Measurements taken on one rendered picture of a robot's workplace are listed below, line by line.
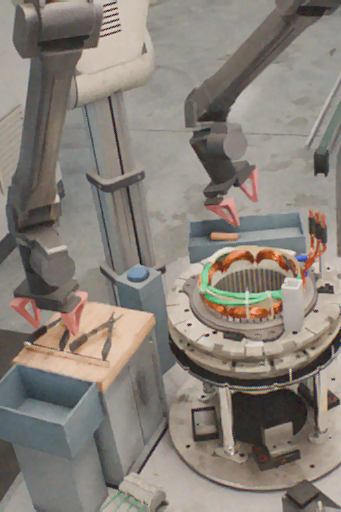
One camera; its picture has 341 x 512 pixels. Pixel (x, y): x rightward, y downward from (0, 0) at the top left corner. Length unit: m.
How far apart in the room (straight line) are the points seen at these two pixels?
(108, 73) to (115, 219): 0.35
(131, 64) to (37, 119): 0.52
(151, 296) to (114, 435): 0.34
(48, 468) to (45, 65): 0.71
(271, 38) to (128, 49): 0.34
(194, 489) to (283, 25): 0.85
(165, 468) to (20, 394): 0.33
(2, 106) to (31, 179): 2.56
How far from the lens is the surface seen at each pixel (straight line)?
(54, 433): 1.32
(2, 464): 2.78
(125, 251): 1.81
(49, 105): 1.12
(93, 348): 1.42
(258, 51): 1.42
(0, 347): 3.27
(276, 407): 1.66
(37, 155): 1.18
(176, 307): 1.43
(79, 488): 1.44
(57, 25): 1.03
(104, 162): 1.71
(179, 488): 1.53
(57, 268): 1.27
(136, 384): 1.48
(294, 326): 1.34
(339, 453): 1.54
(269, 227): 1.75
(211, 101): 1.53
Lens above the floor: 1.94
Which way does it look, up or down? 33 degrees down
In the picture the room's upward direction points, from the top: 9 degrees counter-clockwise
